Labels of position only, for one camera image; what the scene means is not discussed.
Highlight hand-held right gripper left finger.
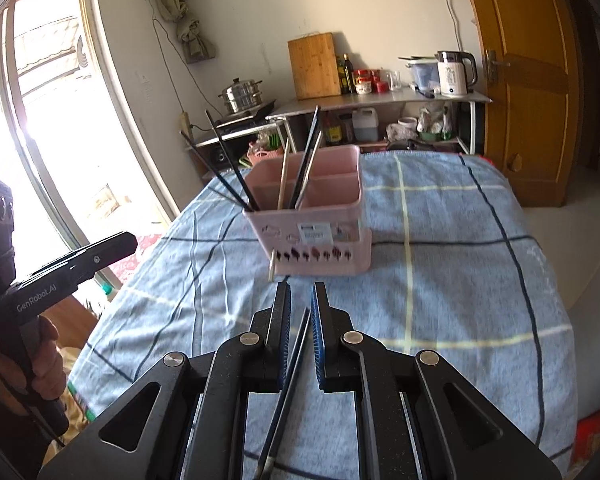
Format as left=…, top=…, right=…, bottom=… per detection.
left=36, top=282, right=293, bottom=480

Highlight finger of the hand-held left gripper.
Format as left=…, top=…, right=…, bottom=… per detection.
left=65, top=231, right=139, bottom=287
left=24, top=246, right=89, bottom=284

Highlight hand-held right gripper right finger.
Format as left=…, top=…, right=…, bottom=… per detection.
left=311, top=281, right=563, bottom=480

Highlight metal chopstick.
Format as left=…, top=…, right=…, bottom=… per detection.
left=296, top=131, right=326, bottom=209
left=179, top=131, right=253, bottom=212

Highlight pink plastic utensil basket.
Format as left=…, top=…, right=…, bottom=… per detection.
left=242, top=144, right=373, bottom=278

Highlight person's left hand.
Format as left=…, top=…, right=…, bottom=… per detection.
left=31, top=313, right=68, bottom=405

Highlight blue plaid blanket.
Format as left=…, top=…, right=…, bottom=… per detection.
left=67, top=150, right=578, bottom=480

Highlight low metal side table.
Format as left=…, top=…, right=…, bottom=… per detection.
left=182, top=120, right=281, bottom=161

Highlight small pink storage basket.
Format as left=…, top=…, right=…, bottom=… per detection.
left=247, top=140, right=286, bottom=168

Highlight black induction cooker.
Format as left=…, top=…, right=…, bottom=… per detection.
left=212, top=100, right=278, bottom=128

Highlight steel steamer pot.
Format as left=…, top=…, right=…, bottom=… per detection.
left=218, top=77, right=265, bottom=115

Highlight white plastic canister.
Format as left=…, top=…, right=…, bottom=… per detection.
left=352, top=107, right=380, bottom=142

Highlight hanging beige cloth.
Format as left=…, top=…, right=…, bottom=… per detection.
left=150, top=0, right=216, bottom=63

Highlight metal kitchen table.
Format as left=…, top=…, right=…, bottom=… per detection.
left=266, top=85, right=493, bottom=156

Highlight crumpled plastic bags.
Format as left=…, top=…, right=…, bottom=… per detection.
left=417, top=102, right=456, bottom=141

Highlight wooden cutting board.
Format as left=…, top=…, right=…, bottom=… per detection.
left=287, top=32, right=342, bottom=101

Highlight clear blue water pitcher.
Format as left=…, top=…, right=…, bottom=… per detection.
left=410, top=60, right=440, bottom=92

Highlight red box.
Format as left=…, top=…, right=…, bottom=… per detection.
left=570, top=402, right=600, bottom=471

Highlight white electric kettle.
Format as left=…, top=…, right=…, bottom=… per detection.
left=436, top=50, right=478, bottom=98

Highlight wooden door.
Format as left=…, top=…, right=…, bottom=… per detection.
left=457, top=0, right=598, bottom=208

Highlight white window frame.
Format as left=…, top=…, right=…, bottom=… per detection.
left=0, top=0, right=181, bottom=286

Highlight thin dark wall cable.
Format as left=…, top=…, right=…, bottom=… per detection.
left=152, top=17, right=187, bottom=116

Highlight metal door handle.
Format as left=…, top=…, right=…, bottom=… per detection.
left=484, top=50, right=512, bottom=81

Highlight white wall cable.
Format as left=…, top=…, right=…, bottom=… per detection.
left=432, top=0, right=473, bottom=56

